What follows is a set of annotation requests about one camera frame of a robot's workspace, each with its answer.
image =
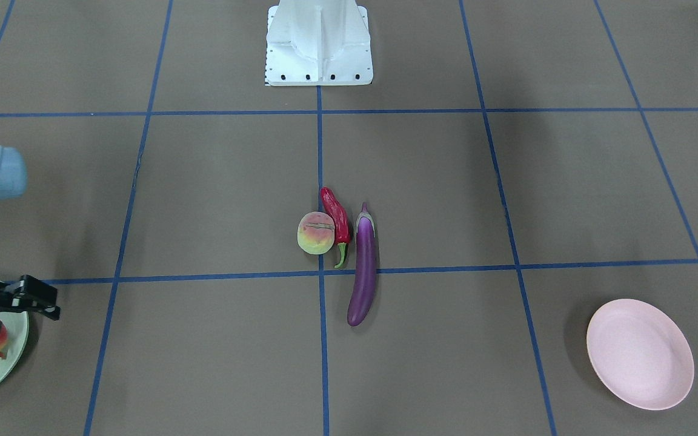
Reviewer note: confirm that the purple eggplant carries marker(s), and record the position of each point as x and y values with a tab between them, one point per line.
365	281

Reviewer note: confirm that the red chili pepper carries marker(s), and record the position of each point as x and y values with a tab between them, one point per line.
342	231

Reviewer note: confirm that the pink plate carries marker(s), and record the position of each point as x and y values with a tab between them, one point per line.
640	354

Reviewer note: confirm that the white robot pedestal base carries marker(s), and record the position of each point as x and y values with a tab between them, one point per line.
318	43

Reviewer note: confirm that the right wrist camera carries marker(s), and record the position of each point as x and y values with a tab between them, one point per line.
29	294

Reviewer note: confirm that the yellow pink peach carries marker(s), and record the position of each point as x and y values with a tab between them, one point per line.
316	232

